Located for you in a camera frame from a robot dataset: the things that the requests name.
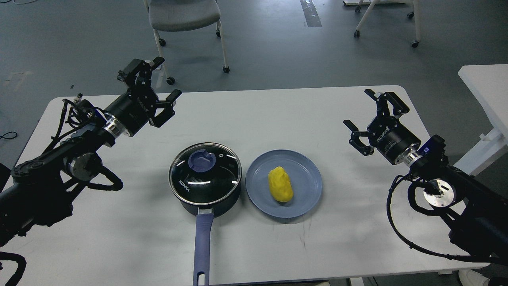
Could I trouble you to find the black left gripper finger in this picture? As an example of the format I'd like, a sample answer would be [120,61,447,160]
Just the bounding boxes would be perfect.
[149,89,183,128]
[117,56,165,99]

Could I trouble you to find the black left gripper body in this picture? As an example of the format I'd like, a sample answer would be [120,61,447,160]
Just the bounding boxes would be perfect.
[105,94,158,137]

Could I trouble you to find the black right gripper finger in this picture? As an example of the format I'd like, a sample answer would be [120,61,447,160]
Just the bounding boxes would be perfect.
[364,89,410,124]
[343,120,374,156]

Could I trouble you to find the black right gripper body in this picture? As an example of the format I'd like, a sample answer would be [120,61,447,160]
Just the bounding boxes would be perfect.
[367,118,421,165]

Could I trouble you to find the glass pot lid blue knob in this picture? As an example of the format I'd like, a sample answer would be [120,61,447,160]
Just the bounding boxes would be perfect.
[168,142,243,200]

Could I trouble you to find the yellow potato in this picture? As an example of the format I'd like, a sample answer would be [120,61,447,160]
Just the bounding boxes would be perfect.
[268,166,294,203]

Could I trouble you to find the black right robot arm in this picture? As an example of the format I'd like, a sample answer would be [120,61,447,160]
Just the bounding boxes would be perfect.
[344,89,508,265]

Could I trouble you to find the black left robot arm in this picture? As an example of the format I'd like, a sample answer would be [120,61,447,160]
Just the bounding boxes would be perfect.
[0,56,182,246]

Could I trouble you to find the grey office chair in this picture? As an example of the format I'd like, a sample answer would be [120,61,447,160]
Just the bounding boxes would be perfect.
[143,0,230,73]

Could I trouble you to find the blue round plate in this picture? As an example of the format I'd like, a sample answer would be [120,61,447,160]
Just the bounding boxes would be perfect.
[245,149,323,219]

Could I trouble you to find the white side table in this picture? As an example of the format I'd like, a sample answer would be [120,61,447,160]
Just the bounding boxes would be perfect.
[455,64,508,176]

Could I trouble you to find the white chair base with wheels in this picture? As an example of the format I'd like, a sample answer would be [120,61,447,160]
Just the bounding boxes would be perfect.
[352,0,421,49]

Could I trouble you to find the dark pot with blue handle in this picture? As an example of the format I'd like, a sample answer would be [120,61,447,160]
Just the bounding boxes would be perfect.
[169,174,242,286]

